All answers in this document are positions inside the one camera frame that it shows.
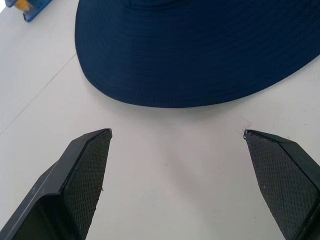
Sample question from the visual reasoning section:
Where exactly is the navy blue brimmed hat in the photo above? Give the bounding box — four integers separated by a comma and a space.
74, 0, 320, 109

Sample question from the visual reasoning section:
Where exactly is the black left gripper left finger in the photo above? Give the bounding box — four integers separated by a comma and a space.
0, 128, 113, 240

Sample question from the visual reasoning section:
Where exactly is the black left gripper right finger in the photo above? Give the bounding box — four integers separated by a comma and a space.
242, 129, 320, 240

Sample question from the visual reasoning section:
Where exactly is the blue plastic box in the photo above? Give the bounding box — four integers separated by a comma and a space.
4, 0, 55, 24

